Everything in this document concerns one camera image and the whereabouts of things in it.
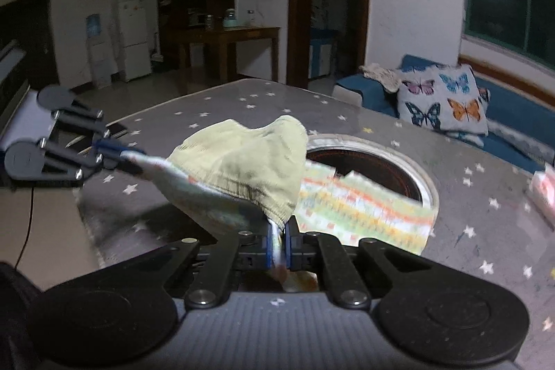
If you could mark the colourful patterned child garment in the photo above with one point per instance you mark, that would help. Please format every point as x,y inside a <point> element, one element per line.
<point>228,177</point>

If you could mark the white refrigerator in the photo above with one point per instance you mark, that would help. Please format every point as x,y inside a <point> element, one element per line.
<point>133,33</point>

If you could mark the pink tissue pack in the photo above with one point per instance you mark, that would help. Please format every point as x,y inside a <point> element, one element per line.
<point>541,191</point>

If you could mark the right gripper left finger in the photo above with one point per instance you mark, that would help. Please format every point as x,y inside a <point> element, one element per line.
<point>238,262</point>

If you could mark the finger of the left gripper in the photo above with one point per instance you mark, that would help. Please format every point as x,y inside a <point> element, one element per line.
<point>90,125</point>
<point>63,160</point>

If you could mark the dark wooden door frame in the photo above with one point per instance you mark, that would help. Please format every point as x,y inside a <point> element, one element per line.
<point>329,1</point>

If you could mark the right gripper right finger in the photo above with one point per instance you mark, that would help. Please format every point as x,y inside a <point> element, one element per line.
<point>324,255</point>

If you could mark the grey star tablecloth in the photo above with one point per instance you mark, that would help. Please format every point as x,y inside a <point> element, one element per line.
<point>485,226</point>

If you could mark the dark wooden side table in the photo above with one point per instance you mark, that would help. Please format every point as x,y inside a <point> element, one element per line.
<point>224,39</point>

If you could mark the water dispenser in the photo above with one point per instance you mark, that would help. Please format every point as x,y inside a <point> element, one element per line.
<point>97,52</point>

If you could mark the dark window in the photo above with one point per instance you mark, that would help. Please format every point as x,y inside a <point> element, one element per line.
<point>521,26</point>

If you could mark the butterfly print pillow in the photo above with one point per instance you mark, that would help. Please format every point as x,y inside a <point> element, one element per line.
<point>441,98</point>

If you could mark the crumpled beige cloth on sofa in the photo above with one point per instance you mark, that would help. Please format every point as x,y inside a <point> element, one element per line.
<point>388,78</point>

